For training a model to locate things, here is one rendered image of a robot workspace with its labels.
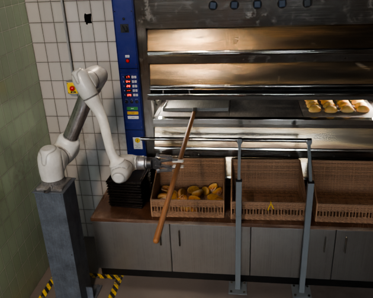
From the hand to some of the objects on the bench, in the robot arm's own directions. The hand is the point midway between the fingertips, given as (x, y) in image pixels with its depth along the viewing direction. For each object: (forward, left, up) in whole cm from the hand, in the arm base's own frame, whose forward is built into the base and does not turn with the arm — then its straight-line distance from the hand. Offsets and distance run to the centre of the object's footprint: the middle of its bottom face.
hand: (178, 163), depth 274 cm
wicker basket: (-2, +55, -61) cm, 82 cm away
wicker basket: (+118, +58, -61) cm, 145 cm away
